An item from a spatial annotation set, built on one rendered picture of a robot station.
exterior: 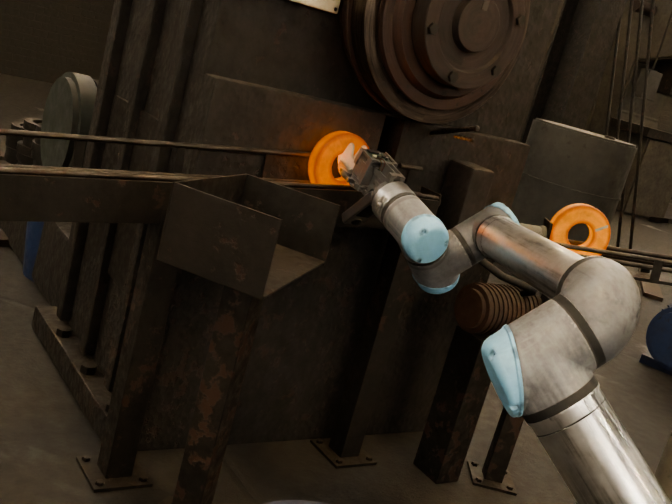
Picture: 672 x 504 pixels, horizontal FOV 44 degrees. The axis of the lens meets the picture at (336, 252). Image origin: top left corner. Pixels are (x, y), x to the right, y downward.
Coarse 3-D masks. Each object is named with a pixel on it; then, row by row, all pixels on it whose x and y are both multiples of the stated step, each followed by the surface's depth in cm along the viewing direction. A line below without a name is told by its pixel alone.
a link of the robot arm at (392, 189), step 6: (384, 186) 169; (390, 186) 169; (396, 186) 169; (402, 186) 169; (378, 192) 169; (384, 192) 168; (390, 192) 168; (396, 192) 167; (402, 192) 167; (378, 198) 169; (384, 198) 168; (390, 198) 167; (372, 204) 171; (378, 204) 168; (384, 204) 167; (372, 210) 172; (378, 210) 169; (378, 216) 170
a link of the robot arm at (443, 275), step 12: (456, 240) 170; (444, 252) 168; (456, 252) 170; (408, 264) 171; (420, 264) 167; (432, 264) 167; (444, 264) 169; (456, 264) 170; (468, 264) 171; (420, 276) 171; (432, 276) 170; (444, 276) 171; (456, 276) 174; (432, 288) 173; (444, 288) 173
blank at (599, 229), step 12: (576, 204) 207; (564, 216) 206; (576, 216) 206; (588, 216) 207; (600, 216) 207; (552, 228) 207; (564, 228) 207; (600, 228) 208; (552, 240) 208; (564, 240) 208; (588, 240) 210; (600, 240) 208; (576, 252) 209; (588, 252) 209
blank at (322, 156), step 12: (336, 132) 185; (348, 132) 186; (324, 144) 183; (336, 144) 184; (348, 144) 186; (360, 144) 187; (312, 156) 184; (324, 156) 183; (336, 156) 185; (312, 168) 184; (324, 168) 184; (312, 180) 185; (324, 180) 185; (336, 180) 187
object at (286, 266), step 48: (192, 192) 137; (240, 192) 161; (288, 192) 159; (192, 240) 138; (240, 240) 135; (288, 240) 160; (240, 288) 136; (240, 336) 151; (240, 384) 158; (192, 432) 158; (192, 480) 160
